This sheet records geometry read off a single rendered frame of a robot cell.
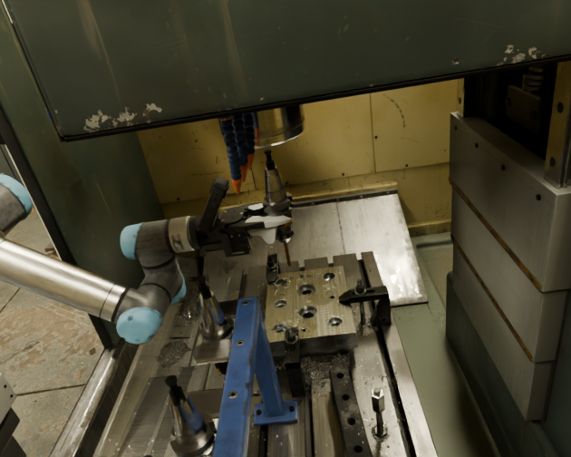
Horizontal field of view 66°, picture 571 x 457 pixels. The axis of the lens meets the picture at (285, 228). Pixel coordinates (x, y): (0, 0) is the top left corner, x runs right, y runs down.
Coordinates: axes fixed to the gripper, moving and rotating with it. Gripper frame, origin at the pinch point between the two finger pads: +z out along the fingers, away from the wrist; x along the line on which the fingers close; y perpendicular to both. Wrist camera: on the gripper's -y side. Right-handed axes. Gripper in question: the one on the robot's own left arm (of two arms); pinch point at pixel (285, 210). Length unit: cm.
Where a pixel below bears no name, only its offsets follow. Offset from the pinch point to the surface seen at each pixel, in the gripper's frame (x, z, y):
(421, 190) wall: -101, 53, 50
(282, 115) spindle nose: 6.5, 3.2, -21.1
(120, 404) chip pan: -13, -64, 66
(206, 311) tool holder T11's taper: 21.6, -14.8, 6.5
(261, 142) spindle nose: 7.6, -1.1, -17.3
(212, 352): 26.1, -14.3, 11.8
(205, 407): 37.5, -13.6, 11.8
